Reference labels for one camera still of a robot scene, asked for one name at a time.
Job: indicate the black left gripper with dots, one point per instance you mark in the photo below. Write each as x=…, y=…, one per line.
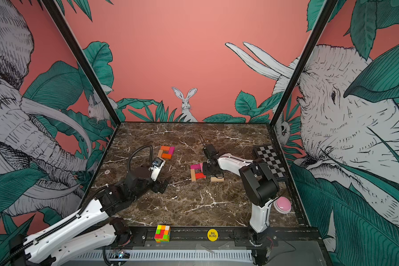
x=159, y=187

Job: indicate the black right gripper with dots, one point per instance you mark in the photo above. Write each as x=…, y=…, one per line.
x=205, y=169

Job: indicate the magenta block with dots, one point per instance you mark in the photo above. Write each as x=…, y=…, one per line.
x=171, y=150
x=196, y=167

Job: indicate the red block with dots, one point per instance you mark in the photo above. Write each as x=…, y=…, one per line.
x=199, y=176

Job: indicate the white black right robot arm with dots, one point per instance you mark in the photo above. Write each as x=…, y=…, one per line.
x=259, y=183

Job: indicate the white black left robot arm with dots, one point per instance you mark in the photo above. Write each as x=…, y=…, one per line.
x=94, y=225

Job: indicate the colourful puzzle cube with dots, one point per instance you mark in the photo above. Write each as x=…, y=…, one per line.
x=162, y=234

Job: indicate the black white checkerboard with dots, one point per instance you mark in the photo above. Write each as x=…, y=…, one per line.
x=269, y=155

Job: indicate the yellow big blind chip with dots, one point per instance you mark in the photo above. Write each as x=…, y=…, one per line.
x=212, y=235

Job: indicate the white ventilation grille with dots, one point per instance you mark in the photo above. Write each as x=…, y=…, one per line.
x=173, y=255

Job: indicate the small circuit board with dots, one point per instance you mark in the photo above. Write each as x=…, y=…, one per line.
x=122, y=254

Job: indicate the pink round button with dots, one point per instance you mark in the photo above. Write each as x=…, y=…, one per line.
x=282, y=205

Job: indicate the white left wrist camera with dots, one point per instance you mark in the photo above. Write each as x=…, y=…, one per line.
x=156, y=167

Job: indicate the black front rail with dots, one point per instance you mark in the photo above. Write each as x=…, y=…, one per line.
x=244, y=236

